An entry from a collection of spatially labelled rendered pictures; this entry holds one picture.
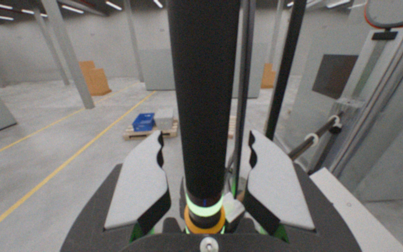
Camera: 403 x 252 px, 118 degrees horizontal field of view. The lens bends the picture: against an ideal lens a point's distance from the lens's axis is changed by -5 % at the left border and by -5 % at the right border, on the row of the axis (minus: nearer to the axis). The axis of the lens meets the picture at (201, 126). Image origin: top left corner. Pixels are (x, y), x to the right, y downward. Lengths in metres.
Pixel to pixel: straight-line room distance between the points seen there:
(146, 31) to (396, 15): 12.79
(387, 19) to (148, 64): 7.38
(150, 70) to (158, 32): 5.61
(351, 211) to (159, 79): 7.42
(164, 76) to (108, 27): 7.97
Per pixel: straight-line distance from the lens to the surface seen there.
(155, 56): 7.43
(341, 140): 0.80
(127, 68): 13.89
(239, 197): 0.21
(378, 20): 0.74
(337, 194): 0.62
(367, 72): 0.73
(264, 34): 13.08
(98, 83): 8.31
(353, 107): 0.64
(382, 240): 0.58
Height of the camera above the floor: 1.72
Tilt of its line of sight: 29 degrees down
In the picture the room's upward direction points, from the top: 1 degrees counter-clockwise
